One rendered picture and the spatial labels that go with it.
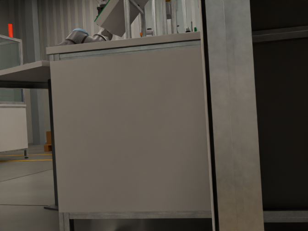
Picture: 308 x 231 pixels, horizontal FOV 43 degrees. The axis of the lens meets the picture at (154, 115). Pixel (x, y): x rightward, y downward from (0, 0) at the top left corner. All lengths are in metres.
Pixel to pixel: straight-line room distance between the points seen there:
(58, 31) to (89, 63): 10.77
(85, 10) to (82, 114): 10.52
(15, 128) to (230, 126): 6.41
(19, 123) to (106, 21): 5.05
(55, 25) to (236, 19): 12.15
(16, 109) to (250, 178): 6.46
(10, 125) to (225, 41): 6.32
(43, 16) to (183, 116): 11.42
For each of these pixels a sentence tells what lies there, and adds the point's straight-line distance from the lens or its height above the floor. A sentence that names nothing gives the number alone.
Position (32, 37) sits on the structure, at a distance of 11.65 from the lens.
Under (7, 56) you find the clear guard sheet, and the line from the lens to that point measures 6.83.
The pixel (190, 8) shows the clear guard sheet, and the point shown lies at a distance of 3.74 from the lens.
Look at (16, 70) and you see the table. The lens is 2.25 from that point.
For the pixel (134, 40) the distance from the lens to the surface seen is 1.59.
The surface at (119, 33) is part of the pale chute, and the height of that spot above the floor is 1.00.
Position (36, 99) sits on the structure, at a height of 1.26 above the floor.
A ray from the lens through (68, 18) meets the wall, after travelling 12.33.
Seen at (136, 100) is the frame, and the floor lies 0.61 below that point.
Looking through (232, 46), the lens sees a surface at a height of 0.61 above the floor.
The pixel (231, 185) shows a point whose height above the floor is 0.46.
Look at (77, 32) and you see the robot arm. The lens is 2.72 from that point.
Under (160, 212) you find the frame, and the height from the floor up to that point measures 0.16.
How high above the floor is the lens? 0.54
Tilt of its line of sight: level
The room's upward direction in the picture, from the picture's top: 4 degrees counter-clockwise
